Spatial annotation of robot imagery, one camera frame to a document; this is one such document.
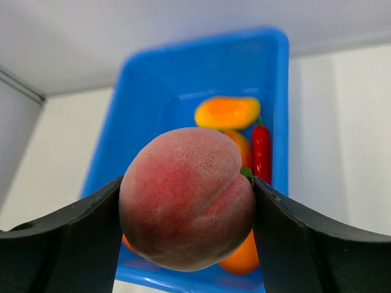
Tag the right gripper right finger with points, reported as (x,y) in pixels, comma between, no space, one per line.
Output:
(301,250)

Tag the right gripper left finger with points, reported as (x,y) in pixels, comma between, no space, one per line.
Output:
(73,249)

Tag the red fake chili pepper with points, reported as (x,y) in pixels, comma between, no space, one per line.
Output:
(261,145)

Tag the pink fake peach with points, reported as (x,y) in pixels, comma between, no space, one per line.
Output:
(184,204)

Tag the orange yellow fake fruit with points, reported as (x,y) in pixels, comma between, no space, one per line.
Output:
(243,145)

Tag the round orange fake orange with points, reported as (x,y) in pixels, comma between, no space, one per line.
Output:
(127,244)

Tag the blue plastic bin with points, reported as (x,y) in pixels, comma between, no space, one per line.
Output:
(159,89)

